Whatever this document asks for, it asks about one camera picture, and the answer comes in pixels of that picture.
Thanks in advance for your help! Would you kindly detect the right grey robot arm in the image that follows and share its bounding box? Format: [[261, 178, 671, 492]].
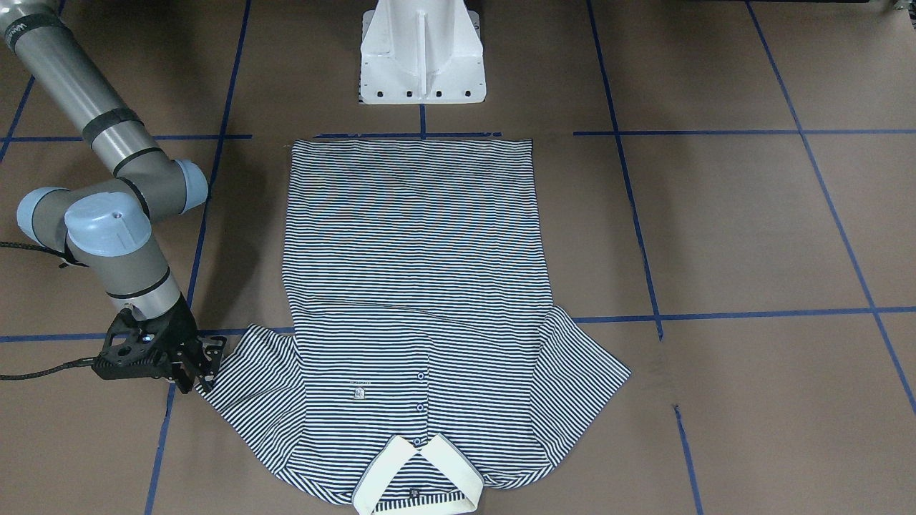
[[2, 1, 226, 393]]

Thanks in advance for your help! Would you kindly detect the navy white striped polo shirt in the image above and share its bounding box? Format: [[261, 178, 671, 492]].
[[202, 140, 630, 514]]

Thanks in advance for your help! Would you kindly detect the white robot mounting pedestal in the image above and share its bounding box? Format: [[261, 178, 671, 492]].
[[358, 1, 487, 105]]

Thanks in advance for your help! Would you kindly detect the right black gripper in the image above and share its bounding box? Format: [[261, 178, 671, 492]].
[[92, 306, 227, 394]]

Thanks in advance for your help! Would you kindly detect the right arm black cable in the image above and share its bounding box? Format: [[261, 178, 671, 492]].
[[0, 240, 97, 381]]

